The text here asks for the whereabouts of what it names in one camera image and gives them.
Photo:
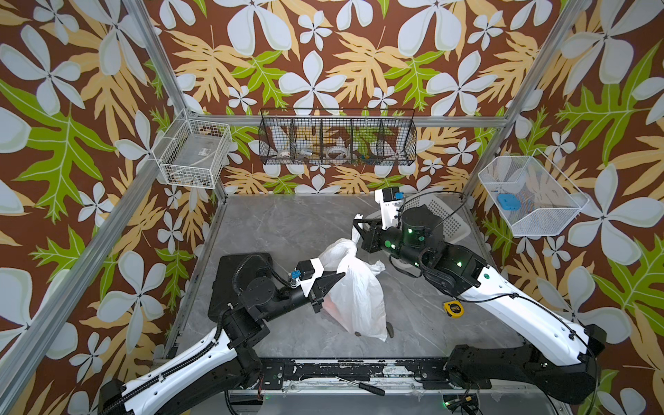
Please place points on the white wire basket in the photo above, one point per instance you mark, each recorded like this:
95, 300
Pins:
192, 152
551, 201

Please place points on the black wire basket centre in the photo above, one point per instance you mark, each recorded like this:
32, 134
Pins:
378, 137

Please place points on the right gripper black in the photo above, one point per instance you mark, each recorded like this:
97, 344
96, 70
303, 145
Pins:
373, 239

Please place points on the black screwdriver on rail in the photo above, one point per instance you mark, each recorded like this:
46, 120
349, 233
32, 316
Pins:
365, 387

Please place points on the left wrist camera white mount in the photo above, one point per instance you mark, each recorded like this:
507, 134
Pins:
305, 275

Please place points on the yellow tape measure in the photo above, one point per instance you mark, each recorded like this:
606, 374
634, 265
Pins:
454, 309

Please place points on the blue object in basket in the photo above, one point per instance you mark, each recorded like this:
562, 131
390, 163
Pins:
509, 202

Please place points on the white plastic bag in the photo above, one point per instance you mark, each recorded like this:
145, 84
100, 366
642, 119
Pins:
356, 301

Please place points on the black tool case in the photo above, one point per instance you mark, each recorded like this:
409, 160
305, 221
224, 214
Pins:
222, 288

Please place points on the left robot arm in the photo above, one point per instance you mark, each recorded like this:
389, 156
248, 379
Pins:
224, 359

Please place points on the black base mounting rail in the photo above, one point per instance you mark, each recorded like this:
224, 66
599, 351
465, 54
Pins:
282, 374

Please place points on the white plastic perforated basket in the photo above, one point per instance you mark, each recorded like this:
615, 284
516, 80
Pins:
453, 227

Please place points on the white wire basket left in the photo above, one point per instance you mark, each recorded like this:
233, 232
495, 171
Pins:
192, 152

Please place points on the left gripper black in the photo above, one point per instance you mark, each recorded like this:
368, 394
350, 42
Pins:
316, 291

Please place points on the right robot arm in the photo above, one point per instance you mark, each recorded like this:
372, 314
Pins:
559, 357

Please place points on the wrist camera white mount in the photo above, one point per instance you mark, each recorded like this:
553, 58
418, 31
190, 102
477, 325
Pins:
305, 275
390, 200

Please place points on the white wire basket right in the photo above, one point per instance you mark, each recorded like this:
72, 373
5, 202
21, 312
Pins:
551, 201

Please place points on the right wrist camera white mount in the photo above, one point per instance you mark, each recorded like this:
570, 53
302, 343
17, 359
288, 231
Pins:
390, 200

